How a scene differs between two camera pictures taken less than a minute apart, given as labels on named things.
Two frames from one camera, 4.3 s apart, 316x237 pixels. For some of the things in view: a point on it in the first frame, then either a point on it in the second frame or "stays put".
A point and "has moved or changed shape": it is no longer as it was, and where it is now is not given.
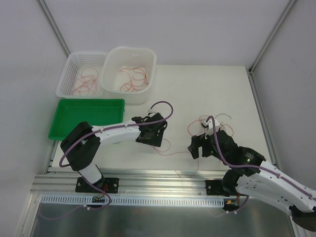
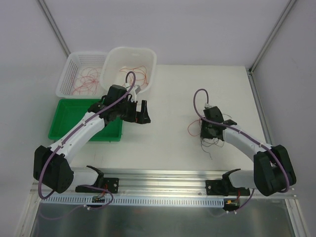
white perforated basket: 81,76 stays put
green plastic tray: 70,112 stays put
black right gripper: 206,144 → 206,132
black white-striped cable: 223,113 has moved or changed shape
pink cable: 88,81 stays put
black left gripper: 153,135 → 135,111
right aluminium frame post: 284,13 stays put
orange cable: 177,153 → 190,124
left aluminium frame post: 55,26 stays put
